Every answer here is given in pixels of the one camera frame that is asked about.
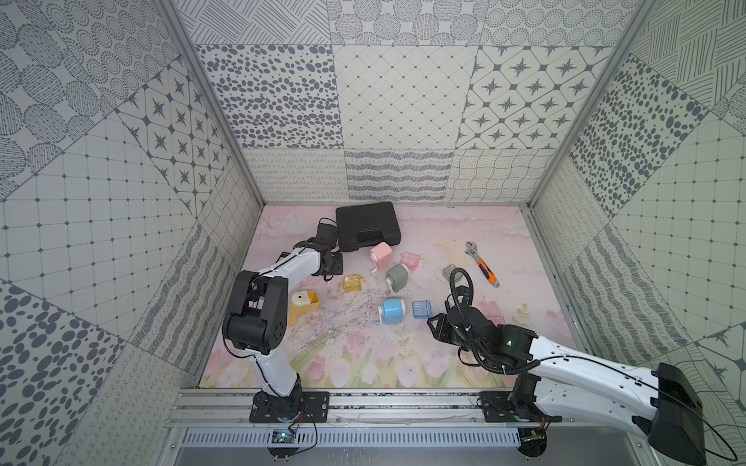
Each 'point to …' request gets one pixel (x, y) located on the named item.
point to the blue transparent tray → (422, 310)
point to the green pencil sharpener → (396, 277)
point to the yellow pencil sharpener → (302, 302)
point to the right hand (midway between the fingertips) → (432, 325)
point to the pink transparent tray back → (411, 259)
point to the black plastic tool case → (365, 225)
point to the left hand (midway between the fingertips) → (340, 266)
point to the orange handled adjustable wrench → (485, 270)
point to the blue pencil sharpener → (391, 312)
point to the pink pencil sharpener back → (381, 255)
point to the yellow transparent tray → (352, 283)
